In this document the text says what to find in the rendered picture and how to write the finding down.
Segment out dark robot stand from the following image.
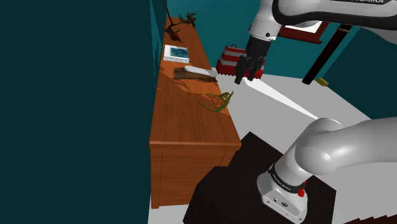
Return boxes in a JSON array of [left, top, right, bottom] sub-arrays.
[[182, 131, 337, 224]]

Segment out dark green branched figure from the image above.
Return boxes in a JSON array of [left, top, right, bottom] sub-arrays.
[[178, 11, 197, 29]]

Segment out dark red antler figure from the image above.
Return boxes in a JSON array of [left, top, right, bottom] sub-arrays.
[[163, 5, 183, 43]]

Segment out white framed blue tablet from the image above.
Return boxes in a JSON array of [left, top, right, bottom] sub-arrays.
[[163, 44, 191, 64]]

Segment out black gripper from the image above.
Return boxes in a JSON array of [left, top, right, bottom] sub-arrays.
[[233, 35, 273, 85]]

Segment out white remote control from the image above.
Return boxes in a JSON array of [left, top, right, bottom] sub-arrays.
[[184, 65, 218, 78]]

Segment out red white striped box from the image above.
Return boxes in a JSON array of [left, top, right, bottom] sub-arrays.
[[216, 44, 266, 78]]

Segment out wooden sideboard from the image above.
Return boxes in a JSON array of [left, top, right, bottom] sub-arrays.
[[148, 16, 242, 209]]

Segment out red framed wall picture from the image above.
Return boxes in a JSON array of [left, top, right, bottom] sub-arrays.
[[277, 20, 330, 45]]

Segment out green wire glasses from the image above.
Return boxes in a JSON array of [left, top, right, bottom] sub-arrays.
[[197, 90, 234, 114]]

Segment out black floor pole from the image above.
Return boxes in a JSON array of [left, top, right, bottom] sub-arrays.
[[302, 24, 354, 85]]

